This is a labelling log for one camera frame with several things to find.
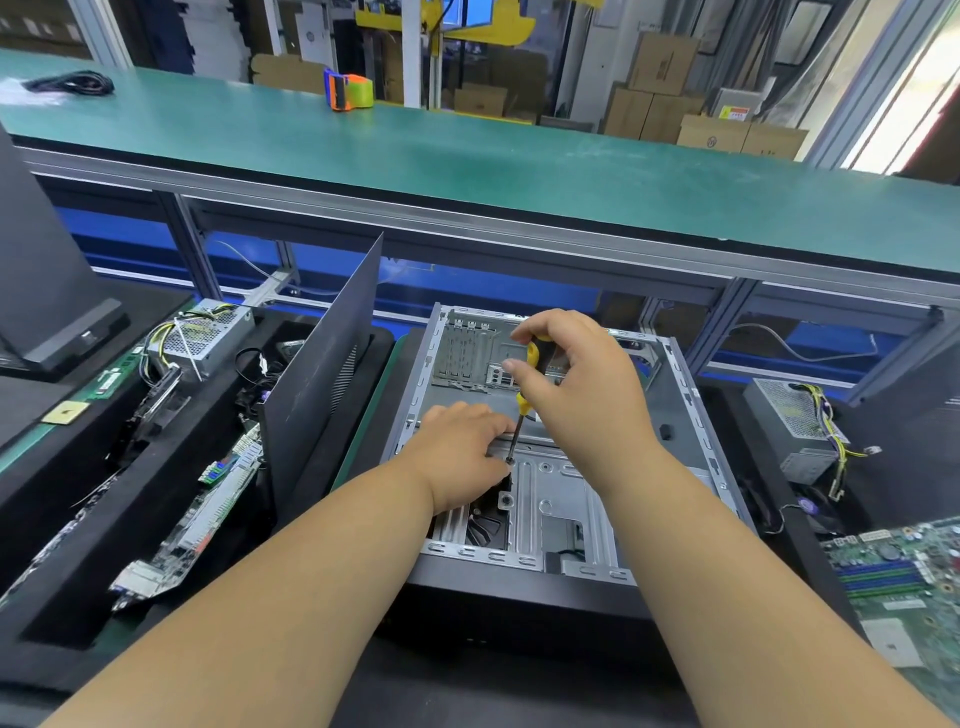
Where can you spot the person's left hand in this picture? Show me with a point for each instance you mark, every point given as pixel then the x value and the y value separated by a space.
pixel 450 450

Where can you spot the person's right hand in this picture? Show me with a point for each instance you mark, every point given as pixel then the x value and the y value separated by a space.
pixel 592 397

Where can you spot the person's right thumb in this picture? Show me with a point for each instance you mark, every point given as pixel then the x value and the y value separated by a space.
pixel 514 370

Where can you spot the person's left thumb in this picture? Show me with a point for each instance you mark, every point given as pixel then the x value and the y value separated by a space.
pixel 487 476

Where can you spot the yellow black screwdriver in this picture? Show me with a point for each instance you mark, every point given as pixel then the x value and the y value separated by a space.
pixel 521 409

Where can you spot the person's left forearm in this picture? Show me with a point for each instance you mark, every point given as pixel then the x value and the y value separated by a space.
pixel 285 600

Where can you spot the person's right forearm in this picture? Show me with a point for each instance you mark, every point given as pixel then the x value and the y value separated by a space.
pixel 735 600

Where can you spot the grey metal computer case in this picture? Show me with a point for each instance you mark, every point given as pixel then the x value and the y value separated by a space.
pixel 555 502

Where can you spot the dark grey case side panel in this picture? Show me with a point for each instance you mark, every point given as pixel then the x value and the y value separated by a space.
pixel 322 397

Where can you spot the brown cardboard box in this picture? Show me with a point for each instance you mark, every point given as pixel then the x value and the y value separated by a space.
pixel 480 101
pixel 626 114
pixel 664 64
pixel 671 120
pixel 776 142
pixel 712 135
pixel 289 73

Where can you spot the green motherboard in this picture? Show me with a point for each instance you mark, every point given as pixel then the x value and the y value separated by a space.
pixel 195 525
pixel 907 592

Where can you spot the orange tape dispenser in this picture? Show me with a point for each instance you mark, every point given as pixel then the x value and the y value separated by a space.
pixel 349 90

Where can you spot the white box with red label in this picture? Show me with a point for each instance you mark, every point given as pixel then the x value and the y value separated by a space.
pixel 739 105

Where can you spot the yellow metal rack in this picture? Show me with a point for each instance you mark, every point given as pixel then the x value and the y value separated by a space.
pixel 495 22

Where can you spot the green memory stick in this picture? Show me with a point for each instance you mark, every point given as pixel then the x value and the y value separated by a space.
pixel 116 375

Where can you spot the black foam tray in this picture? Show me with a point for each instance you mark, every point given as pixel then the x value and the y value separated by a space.
pixel 67 540

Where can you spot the small yellow card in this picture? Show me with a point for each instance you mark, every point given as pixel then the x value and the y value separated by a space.
pixel 66 413

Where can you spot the aluminium conveyor frame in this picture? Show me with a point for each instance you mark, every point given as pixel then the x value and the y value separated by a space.
pixel 525 240

